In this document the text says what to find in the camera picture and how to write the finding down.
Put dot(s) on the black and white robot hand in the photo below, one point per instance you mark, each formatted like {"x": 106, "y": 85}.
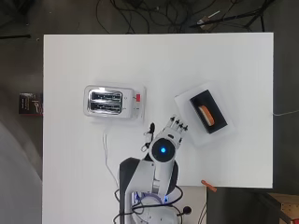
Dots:
{"x": 174, "y": 127}

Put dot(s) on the slice of toast bread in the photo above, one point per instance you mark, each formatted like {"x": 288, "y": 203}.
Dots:
{"x": 207, "y": 114}

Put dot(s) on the white seven-joint robot arm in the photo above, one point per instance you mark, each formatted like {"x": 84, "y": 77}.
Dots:
{"x": 146, "y": 177}

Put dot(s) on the white flat box stand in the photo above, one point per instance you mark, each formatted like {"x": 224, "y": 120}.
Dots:
{"x": 141, "y": 112}
{"x": 202, "y": 138}

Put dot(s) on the red toaster lever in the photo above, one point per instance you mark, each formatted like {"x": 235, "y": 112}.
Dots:
{"x": 138, "y": 98}

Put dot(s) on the orange clamp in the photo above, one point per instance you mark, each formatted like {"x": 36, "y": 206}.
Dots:
{"x": 208, "y": 185}

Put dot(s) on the white steel two-slot toaster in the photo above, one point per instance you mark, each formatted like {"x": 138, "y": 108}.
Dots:
{"x": 104, "y": 101}

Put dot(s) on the black round knob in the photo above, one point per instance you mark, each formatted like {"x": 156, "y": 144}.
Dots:
{"x": 187, "y": 210}

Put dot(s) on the black tripod stand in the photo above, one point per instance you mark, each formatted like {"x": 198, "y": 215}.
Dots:
{"x": 230, "y": 17}

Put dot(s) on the dark printed small box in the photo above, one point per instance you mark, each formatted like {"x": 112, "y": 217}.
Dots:
{"x": 29, "y": 103}

